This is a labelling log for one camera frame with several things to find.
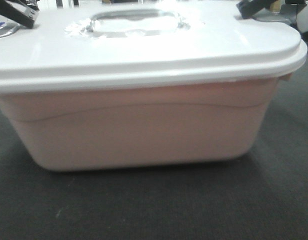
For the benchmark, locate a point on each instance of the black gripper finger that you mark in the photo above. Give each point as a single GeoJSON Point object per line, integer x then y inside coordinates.
{"type": "Point", "coordinates": [23, 12]}
{"type": "Point", "coordinates": [248, 8]}

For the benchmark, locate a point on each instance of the white lidded plastic bin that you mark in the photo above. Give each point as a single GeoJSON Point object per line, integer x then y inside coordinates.
{"type": "Point", "coordinates": [128, 85]}

